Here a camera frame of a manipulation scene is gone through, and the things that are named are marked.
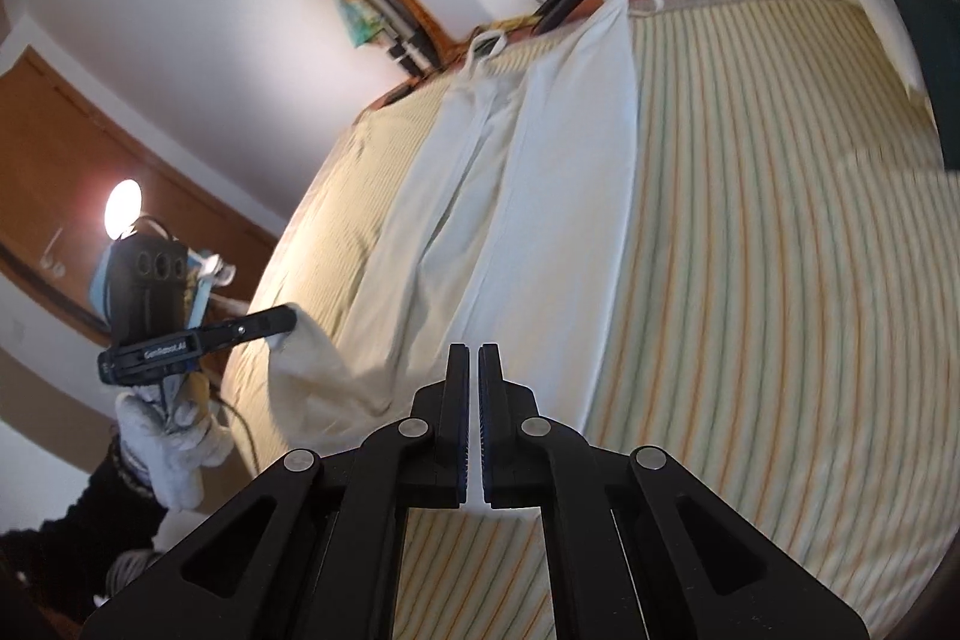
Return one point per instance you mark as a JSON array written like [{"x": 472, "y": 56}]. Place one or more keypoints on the white pants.
[{"x": 517, "y": 220}]

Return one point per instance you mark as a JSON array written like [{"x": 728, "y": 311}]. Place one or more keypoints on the wooden door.
[{"x": 82, "y": 160}]

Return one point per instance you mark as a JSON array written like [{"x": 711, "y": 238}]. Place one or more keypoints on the striped bed sheet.
[{"x": 750, "y": 280}]

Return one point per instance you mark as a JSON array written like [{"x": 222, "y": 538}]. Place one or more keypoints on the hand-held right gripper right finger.
[{"x": 489, "y": 452}]

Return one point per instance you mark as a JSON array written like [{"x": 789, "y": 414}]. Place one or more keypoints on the silver folded tripod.
[{"x": 382, "y": 3}]

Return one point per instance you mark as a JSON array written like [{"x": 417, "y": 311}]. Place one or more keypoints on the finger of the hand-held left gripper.
[{"x": 251, "y": 323}]

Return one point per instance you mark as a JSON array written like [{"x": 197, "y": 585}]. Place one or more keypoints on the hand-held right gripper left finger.
[{"x": 459, "y": 452}]

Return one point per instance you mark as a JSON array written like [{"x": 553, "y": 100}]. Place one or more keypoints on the dark green cloth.
[{"x": 930, "y": 48}]

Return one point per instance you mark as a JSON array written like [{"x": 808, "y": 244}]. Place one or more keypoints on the person's left forearm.
[{"x": 82, "y": 535}]

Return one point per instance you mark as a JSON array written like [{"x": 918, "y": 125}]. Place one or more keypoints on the person's left hand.
[{"x": 176, "y": 452}]

